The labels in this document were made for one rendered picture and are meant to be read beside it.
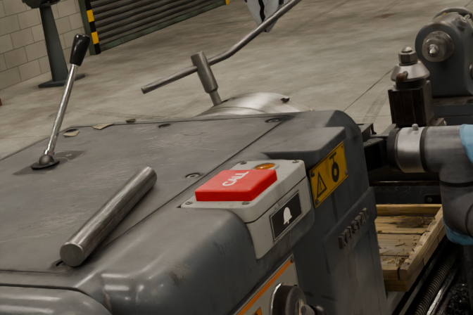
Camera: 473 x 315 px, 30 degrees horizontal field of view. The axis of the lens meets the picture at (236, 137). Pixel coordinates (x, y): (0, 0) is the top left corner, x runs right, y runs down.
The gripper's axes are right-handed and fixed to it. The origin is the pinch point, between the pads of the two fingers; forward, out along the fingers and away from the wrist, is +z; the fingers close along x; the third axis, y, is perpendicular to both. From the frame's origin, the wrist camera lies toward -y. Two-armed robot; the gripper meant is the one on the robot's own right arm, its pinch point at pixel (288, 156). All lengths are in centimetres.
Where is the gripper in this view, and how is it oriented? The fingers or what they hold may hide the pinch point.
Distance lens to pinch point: 155.7
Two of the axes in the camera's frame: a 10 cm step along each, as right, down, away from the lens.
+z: -8.7, 0.3, 4.9
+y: 4.6, -2.9, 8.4
